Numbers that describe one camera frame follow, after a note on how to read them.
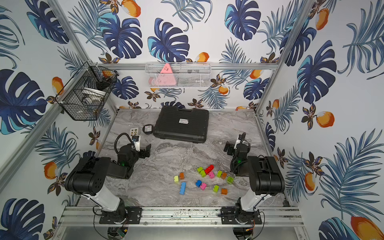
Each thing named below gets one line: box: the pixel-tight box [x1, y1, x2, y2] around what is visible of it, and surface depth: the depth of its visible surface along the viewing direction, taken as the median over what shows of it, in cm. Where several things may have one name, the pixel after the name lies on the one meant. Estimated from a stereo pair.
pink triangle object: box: [157, 63, 177, 86], surface depth 92 cm
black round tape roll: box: [142, 124, 154, 135], surface depth 109 cm
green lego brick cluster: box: [197, 166, 207, 178], surface depth 89 cm
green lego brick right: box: [227, 176, 234, 185], surface depth 87 cm
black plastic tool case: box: [153, 106, 210, 143], surface depth 105 cm
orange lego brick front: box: [221, 188, 228, 195], surface depth 83 cm
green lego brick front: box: [212, 185, 220, 193], surface depth 83 cm
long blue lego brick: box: [179, 182, 187, 195], surface depth 83 cm
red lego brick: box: [204, 164, 215, 175], surface depth 90 cm
